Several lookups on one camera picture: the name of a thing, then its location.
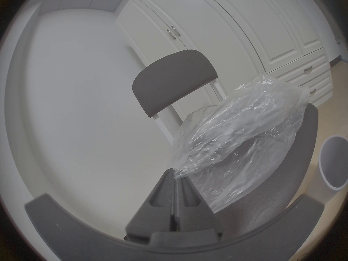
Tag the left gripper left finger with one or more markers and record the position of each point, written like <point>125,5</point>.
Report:
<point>160,200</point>

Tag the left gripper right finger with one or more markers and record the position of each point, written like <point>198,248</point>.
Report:
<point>191,200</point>

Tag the clear plastic bag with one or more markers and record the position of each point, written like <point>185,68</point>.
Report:
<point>239,134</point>

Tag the white trash bin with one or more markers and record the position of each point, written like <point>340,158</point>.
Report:
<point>333,163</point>

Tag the grey padded white chair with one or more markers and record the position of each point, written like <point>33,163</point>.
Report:
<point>174,80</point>

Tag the white wardrobe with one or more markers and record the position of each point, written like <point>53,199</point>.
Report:
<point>244,31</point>

